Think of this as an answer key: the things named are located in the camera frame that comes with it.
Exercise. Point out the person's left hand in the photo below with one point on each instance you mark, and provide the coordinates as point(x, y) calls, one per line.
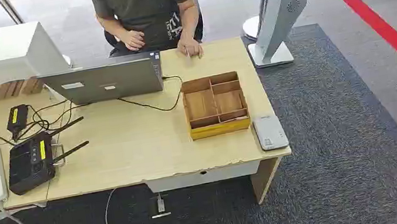
point(190, 47)

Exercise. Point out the person's right hand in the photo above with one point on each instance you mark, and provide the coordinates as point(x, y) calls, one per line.
point(132, 40)

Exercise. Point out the person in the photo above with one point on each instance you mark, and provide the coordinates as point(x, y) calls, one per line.
point(145, 5)

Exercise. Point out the silver laptop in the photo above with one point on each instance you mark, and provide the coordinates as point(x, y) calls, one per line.
point(103, 82)

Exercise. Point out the white round base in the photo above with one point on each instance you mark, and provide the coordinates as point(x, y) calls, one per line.
point(250, 28)

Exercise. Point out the wooden compartment box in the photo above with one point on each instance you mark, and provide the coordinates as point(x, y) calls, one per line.
point(215, 104)

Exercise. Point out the white standing display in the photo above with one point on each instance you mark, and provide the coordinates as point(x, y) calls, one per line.
point(279, 4)

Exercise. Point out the pale wooden desk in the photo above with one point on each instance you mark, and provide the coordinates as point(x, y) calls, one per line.
point(133, 152)

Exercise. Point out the white card reader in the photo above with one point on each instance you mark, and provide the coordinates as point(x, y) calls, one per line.
point(270, 132)

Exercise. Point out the metal pole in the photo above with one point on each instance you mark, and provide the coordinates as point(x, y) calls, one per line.
point(11, 11)

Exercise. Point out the wooden block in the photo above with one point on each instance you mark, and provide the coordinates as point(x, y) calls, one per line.
point(8, 90)

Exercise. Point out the black charger with yellow label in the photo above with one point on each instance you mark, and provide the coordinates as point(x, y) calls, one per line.
point(17, 117)

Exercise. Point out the black remote controller with antennas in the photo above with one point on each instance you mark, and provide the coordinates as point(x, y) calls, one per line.
point(29, 164)

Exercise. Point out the black floor outlet with plug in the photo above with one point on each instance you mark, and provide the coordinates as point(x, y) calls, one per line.
point(160, 206)

